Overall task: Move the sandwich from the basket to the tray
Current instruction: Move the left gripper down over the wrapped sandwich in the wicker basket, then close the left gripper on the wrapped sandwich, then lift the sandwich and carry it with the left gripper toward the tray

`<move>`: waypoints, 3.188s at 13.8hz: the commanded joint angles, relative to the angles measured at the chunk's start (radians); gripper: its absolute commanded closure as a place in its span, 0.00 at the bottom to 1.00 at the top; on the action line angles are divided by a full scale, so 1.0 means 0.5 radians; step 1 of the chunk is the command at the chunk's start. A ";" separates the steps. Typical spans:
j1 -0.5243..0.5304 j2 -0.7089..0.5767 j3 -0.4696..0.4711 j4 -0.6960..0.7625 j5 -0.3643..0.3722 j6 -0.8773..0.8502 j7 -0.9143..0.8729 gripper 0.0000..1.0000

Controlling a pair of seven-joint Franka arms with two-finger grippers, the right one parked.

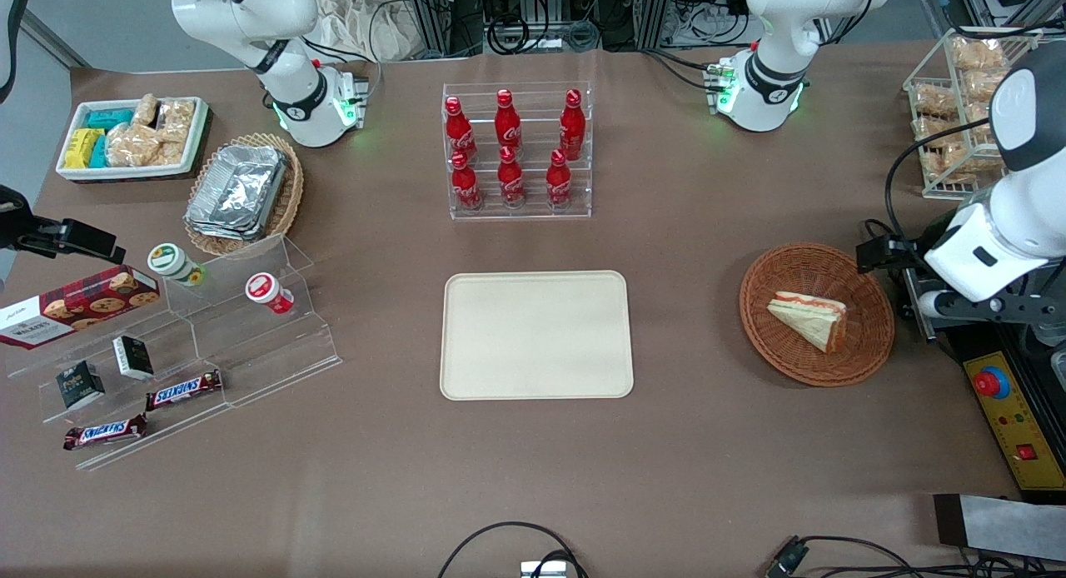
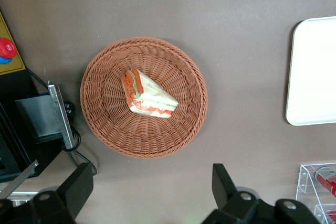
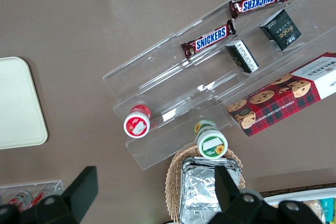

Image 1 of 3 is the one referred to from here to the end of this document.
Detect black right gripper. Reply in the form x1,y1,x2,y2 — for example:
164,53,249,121
0,185,127,265

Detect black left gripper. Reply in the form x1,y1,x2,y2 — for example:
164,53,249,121
855,237,928,273

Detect triangular sandwich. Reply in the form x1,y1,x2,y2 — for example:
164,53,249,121
766,291,849,354

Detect round brown wicker basket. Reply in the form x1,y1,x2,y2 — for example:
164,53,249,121
740,242,896,387

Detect oval light wicker basket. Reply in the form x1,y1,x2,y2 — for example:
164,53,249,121
182,132,306,257

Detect beige plastic tray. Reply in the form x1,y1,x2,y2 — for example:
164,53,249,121
440,270,635,401

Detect grey metal plate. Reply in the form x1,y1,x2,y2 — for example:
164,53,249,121
903,266,940,342

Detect red tartan cookie box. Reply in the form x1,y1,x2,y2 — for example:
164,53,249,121
0,265,162,351

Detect white rectangular snack bin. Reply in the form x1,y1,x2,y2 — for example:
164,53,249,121
55,97,210,184

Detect green lid yogurt cup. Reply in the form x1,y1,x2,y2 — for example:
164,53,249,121
147,242,206,288

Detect yellow snack packet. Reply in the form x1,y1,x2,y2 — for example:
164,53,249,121
64,127,106,170

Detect small black carton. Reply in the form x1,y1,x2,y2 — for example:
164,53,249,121
55,360,107,411
112,334,156,381

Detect black machine housing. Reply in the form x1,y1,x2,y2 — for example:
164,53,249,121
904,262,1066,502

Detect stacked foil containers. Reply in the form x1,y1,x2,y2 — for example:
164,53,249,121
184,145,289,242

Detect red emergency stop button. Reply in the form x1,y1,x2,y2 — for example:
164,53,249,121
974,366,1011,401

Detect brown snickers bar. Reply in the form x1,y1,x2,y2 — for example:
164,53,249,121
145,369,224,412
62,413,149,452

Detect red lid yogurt cup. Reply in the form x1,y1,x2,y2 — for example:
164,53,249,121
244,272,296,316

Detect clear acrylic stepped stand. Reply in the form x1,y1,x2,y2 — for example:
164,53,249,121
4,234,343,472

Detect yellow control panel box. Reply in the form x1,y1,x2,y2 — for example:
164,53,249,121
961,351,1066,492

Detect grey black flat strip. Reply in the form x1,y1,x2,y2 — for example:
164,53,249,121
932,492,1066,563

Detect red cola bottle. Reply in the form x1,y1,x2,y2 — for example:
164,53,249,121
494,89,524,155
444,96,479,163
450,151,485,212
559,88,587,162
545,149,575,209
496,146,527,209

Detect clear acrylic bottle rack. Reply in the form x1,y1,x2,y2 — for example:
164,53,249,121
441,81,594,222

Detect beige cloth bag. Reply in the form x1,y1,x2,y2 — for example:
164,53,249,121
314,0,418,63

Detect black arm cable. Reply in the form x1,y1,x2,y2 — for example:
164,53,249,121
884,117,1014,242

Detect white wire basket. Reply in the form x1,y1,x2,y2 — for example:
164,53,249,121
903,27,1044,201

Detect black hanging cable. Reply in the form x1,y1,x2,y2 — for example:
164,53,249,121
0,0,35,105

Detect thin black cable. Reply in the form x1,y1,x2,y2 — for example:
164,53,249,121
798,534,1066,578

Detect black cable connector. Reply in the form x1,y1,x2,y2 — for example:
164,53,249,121
765,540,809,578

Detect aluminium frame post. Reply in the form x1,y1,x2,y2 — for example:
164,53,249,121
633,0,676,51
400,0,456,59

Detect black looped cable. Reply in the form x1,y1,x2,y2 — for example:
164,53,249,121
436,521,589,578

